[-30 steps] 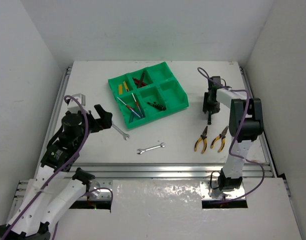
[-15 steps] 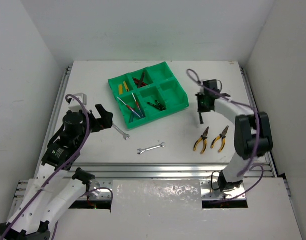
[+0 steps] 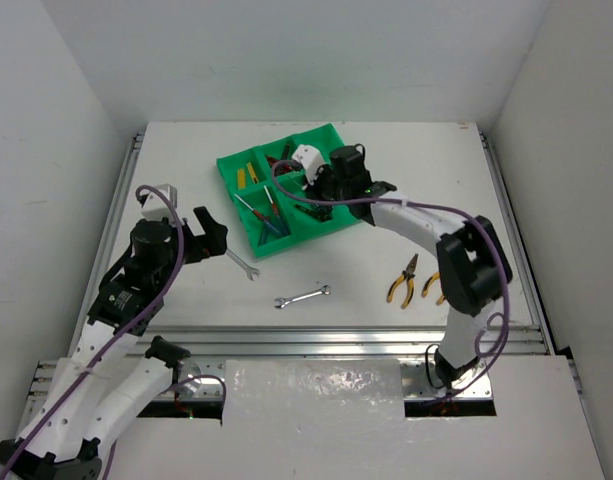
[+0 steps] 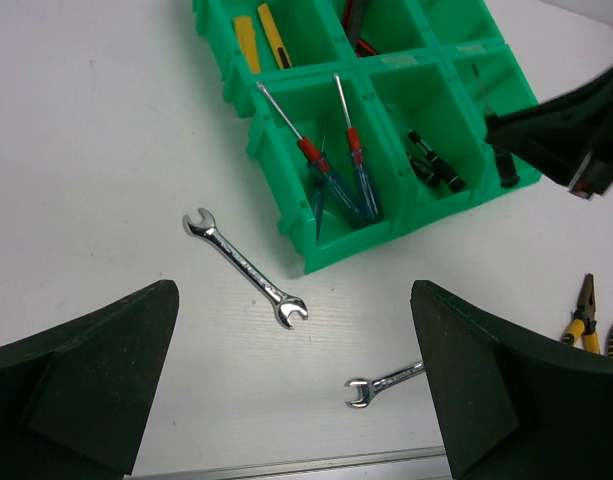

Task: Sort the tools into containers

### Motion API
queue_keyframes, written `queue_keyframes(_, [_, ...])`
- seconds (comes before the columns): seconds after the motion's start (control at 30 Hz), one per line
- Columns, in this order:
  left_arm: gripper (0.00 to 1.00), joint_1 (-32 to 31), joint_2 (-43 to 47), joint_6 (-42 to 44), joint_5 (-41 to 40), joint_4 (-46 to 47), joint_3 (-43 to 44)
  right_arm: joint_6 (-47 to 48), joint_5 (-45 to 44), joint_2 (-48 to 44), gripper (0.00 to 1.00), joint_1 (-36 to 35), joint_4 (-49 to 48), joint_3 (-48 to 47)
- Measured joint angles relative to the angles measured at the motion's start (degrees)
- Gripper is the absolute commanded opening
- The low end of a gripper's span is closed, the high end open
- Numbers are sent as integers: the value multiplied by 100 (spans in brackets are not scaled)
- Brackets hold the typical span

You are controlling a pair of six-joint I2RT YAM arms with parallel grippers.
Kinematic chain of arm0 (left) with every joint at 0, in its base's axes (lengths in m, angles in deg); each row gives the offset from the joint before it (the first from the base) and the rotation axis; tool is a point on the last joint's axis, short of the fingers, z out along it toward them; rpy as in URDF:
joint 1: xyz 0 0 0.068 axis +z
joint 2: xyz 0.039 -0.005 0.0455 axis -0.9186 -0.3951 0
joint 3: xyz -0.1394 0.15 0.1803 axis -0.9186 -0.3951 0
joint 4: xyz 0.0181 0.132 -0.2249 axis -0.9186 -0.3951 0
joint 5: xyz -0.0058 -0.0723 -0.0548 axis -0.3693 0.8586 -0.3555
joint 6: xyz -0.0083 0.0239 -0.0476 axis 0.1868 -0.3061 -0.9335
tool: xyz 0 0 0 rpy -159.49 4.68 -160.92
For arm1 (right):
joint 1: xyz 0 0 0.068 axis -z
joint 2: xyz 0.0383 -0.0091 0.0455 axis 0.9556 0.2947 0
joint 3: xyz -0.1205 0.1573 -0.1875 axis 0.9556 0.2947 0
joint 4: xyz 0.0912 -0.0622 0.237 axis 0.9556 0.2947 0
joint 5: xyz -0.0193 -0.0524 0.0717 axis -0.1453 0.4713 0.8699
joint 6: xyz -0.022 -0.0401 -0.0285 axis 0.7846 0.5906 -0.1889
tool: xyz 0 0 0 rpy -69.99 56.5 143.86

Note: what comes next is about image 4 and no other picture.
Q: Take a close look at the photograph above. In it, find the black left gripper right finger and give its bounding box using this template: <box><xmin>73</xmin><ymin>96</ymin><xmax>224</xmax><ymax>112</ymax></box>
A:
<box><xmin>410</xmin><ymin>280</ymin><xmax>613</xmax><ymax>479</ymax></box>

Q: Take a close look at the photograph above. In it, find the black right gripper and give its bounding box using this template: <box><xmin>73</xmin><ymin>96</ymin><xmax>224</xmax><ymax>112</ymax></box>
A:
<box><xmin>485</xmin><ymin>65</ymin><xmax>613</xmax><ymax>200</ymax></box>

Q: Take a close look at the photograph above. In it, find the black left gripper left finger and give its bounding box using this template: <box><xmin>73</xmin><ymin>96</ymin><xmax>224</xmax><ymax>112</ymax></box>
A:
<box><xmin>0</xmin><ymin>280</ymin><xmax>180</xmax><ymax>479</ymax></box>

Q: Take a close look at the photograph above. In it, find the green-black screwdriver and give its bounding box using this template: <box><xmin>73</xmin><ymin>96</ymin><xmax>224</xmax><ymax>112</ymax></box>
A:
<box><xmin>408</xmin><ymin>154</ymin><xmax>439</xmax><ymax>187</ymax></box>
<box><xmin>407</xmin><ymin>130</ymin><xmax>465</xmax><ymax>193</ymax></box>

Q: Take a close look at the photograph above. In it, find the red utility knife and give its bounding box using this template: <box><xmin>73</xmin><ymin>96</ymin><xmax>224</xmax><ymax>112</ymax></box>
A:
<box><xmin>355</xmin><ymin>38</ymin><xmax>379</xmax><ymax>58</ymax></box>
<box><xmin>342</xmin><ymin>0</ymin><xmax>369</xmax><ymax>48</ymax></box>

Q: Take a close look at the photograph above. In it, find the blue screwdriver red collar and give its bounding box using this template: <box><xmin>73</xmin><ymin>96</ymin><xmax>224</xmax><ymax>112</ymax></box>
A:
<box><xmin>256</xmin><ymin>81</ymin><xmax>367</xmax><ymax>229</ymax></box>

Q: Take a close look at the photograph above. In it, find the silver wrench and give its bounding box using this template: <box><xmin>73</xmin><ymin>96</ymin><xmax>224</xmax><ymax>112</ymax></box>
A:
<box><xmin>182</xmin><ymin>208</ymin><xmax>309</xmax><ymax>330</ymax></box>
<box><xmin>344</xmin><ymin>361</ymin><xmax>426</xmax><ymax>409</ymax></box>

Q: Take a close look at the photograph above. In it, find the small yellow utility knife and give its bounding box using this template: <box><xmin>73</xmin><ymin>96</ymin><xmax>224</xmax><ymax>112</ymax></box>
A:
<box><xmin>257</xmin><ymin>3</ymin><xmax>293</xmax><ymax>69</ymax></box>

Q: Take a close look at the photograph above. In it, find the green six-compartment tray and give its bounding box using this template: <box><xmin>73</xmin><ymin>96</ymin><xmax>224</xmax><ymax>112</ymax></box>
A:
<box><xmin>192</xmin><ymin>1</ymin><xmax>536</xmax><ymax>273</ymax></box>

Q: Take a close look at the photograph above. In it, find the aluminium front rail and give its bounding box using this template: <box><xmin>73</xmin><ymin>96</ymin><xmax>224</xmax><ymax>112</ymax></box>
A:
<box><xmin>150</xmin><ymin>447</ymin><xmax>451</xmax><ymax>479</ymax></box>

